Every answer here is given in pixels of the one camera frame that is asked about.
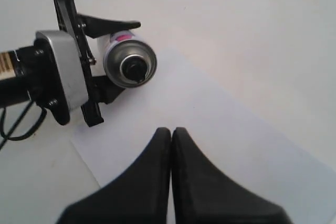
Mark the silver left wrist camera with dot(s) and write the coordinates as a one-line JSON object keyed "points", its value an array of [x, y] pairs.
{"points": [[69, 67]]}

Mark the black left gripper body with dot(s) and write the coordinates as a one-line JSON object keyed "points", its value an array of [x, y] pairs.
{"points": [[53, 97]]}

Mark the dotted white spray can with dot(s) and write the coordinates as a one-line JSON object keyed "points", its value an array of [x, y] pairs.
{"points": [[128, 61]]}

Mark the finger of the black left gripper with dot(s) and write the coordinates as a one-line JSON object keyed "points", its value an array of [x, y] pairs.
{"points": [[96, 27], [105, 91]]}

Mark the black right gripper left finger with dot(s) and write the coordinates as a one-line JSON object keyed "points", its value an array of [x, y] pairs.
{"points": [[139, 195]]}

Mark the stack of white paper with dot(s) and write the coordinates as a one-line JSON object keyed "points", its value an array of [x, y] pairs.
{"points": [[242, 145]]}

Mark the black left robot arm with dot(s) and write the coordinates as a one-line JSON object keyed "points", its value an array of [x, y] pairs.
{"points": [[22, 78]]}

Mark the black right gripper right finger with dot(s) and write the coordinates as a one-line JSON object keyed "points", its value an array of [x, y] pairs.
{"points": [[204, 194]]}

